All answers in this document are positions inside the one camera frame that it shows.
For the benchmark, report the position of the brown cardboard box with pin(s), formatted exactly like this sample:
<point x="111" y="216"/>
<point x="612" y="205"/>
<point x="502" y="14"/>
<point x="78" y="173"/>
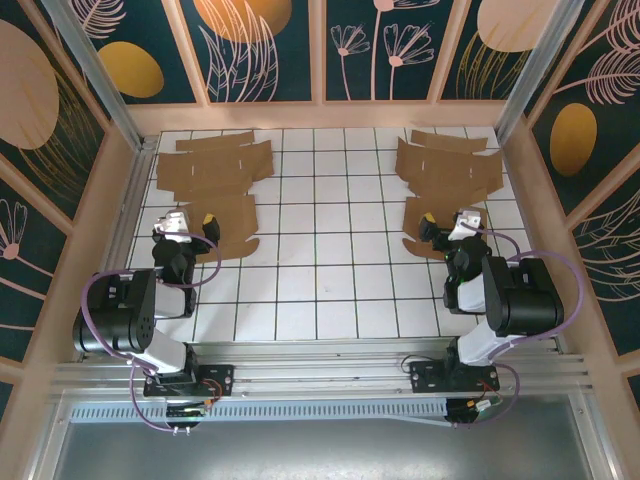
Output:
<point x="215" y="165"/>
<point x="440" y="165"/>

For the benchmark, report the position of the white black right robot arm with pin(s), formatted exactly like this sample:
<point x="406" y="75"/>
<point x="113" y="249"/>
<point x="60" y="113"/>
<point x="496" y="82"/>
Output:
<point x="525" y="300"/>

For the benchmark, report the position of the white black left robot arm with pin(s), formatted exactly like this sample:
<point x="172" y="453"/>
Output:
<point x="125" y="310"/>

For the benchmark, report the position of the small circuit board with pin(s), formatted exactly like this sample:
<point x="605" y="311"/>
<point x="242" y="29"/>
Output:
<point x="187" y="412"/>
<point x="480" y="407"/>

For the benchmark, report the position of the grey metal sheet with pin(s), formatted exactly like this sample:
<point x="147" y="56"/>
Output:
<point x="320" y="450"/>

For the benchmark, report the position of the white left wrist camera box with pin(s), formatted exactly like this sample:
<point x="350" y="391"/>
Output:
<point x="175" y="222"/>

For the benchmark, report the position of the aluminium side rail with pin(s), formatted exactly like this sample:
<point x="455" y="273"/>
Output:
<point x="137" y="185"/>

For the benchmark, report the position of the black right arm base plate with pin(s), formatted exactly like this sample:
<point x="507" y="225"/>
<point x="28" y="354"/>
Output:
<point x="425" y="372"/>

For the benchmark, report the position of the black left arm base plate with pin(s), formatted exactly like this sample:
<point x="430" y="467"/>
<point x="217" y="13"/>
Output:
<point x="222" y="375"/>

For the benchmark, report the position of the aluminium corner post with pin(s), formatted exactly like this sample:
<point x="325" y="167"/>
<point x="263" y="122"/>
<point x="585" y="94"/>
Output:
<point x="533" y="75"/>
<point x="107" y="95"/>

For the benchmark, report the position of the aluminium base frame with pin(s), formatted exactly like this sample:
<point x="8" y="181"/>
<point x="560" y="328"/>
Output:
<point x="320" y="375"/>

